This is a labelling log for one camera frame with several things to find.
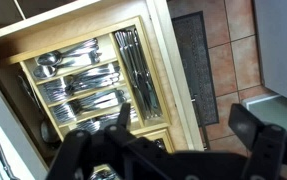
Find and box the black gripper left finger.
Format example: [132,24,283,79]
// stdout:
[46,102,134,180]

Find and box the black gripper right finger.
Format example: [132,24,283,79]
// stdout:
[228,103,287,180]

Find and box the silver fork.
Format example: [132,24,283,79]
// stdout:
[64,64,121,88]
[72,107,139,134]
[51,89,127,123]
[41,73,121,103]

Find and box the light wooden drawer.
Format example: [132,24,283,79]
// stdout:
[0,0,205,180]

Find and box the dark metal ladle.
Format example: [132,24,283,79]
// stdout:
[17,74,61,145]

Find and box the pale green bin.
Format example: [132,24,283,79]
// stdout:
[242,94,287,136]

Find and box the wooden cutlery tray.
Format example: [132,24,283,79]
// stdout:
[129,128,176,154]
[19,15,173,142]

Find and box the silver table knife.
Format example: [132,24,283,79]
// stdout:
[122,30,156,119]
[132,28,163,118]
[114,31,148,120]

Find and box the white refrigerator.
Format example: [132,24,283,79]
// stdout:
[252,0,287,107]

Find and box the dark patterned floor mat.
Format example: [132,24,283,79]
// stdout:
[171,11,221,128]

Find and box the dark metal drawer handle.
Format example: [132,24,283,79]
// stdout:
[190,94,211,151]

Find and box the cream cabinet frame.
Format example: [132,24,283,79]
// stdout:
[0,0,101,43]

